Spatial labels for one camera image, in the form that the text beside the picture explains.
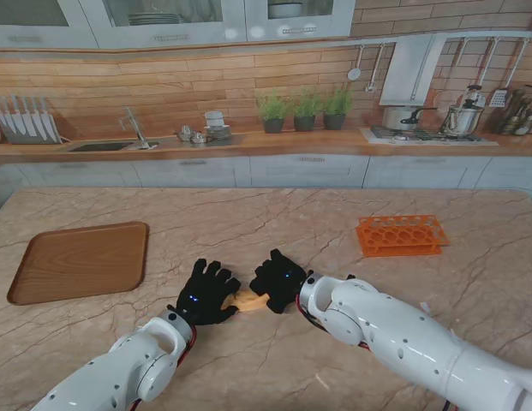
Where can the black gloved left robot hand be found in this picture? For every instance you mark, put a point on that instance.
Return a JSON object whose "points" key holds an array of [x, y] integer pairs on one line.
{"points": [[205, 295]]}

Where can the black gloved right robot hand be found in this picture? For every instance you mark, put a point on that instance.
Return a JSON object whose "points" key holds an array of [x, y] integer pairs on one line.
{"points": [[278, 282]]}

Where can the yellow microfibre cloth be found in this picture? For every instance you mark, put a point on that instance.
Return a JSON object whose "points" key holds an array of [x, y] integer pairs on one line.
{"points": [[248, 301]]}

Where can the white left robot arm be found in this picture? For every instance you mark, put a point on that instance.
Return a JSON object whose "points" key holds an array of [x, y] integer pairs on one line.
{"points": [[128, 364]]}

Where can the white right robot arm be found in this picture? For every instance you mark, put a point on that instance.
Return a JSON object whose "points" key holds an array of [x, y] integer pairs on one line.
{"points": [[402, 338]]}

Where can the brown wooden tray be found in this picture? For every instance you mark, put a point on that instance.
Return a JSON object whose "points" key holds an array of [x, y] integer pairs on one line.
{"points": [[81, 261]]}

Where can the orange test tube rack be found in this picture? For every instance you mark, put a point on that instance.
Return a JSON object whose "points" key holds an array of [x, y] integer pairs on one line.
{"points": [[402, 240]]}

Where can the small white paper scrap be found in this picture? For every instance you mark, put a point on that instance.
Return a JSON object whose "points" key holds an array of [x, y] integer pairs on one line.
{"points": [[426, 306]]}

